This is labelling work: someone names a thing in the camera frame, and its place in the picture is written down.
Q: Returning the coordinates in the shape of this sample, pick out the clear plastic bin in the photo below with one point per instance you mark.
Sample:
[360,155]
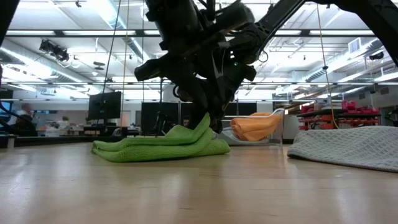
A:
[276,124]

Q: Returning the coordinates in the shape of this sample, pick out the black computer monitor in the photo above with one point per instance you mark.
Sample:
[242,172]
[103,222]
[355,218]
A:
[104,104]

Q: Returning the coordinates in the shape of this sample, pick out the person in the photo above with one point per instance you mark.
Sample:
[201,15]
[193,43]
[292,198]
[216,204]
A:
[23,119]
[186,121]

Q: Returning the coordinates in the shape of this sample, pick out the grey waffle microfiber towel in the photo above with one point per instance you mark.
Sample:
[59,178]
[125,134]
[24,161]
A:
[342,146]

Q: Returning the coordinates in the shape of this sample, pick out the black ceiling dome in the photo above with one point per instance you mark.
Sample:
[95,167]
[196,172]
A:
[376,56]

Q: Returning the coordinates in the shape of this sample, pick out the white ceiling air vent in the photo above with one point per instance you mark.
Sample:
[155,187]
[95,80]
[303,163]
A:
[354,45]

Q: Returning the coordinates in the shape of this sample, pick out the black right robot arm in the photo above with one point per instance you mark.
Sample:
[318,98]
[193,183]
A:
[357,12]

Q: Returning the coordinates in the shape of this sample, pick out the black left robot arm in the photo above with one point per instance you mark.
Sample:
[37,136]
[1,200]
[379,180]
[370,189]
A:
[177,21]

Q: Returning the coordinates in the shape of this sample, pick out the black overhead crossbar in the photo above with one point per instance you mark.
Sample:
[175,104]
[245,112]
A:
[77,32]

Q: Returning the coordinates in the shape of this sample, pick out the black ceiling track light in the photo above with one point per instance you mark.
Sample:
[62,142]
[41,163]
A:
[54,49]

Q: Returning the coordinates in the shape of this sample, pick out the silver ventilation duct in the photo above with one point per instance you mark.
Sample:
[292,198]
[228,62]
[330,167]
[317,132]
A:
[357,49]

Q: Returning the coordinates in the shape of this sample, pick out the blue-lit computer screen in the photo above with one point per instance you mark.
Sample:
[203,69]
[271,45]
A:
[4,107]

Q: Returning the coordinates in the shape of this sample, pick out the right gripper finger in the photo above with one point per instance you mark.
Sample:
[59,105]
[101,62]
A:
[219,118]

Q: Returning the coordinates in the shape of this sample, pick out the red storage bins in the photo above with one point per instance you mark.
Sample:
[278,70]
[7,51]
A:
[351,109]

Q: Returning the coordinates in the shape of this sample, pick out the green microfiber towel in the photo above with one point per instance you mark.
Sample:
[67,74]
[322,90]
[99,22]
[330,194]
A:
[155,146]

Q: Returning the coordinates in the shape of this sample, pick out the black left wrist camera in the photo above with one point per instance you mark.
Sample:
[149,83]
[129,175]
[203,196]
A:
[152,70]

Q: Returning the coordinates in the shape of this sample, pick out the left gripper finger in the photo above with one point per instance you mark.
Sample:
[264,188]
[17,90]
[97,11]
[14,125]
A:
[199,110]

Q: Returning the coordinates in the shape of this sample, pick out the black room partition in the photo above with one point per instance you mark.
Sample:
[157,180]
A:
[155,116]

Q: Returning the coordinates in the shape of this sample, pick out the orange microfiber towel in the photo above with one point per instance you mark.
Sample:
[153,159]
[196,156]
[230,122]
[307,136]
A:
[255,127]

